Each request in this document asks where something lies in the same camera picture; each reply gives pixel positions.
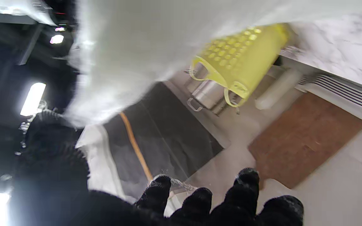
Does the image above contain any brown wooden cutting board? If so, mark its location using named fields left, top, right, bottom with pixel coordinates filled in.
left=247, top=91, right=362, bottom=190

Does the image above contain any white pillow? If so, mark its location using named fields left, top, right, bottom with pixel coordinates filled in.
left=65, top=0, right=362, bottom=126

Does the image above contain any orange strip on backdrop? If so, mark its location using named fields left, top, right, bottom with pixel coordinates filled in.
left=119, top=111, right=154, bottom=182

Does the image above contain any dark wall panel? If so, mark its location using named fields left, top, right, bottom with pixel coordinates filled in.
left=104, top=82, right=225, bottom=196

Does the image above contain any long ceiling light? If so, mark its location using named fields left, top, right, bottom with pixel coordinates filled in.
left=20, top=82, right=47, bottom=117

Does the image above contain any yellow perforated laundry basket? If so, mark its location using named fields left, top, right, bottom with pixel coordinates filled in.
left=189, top=24, right=291, bottom=109

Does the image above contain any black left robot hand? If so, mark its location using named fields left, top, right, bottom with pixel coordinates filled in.
left=11, top=110, right=304, bottom=226

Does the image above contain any large steel stock pot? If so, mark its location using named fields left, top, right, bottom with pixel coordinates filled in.
left=186, top=63, right=243, bottom=116

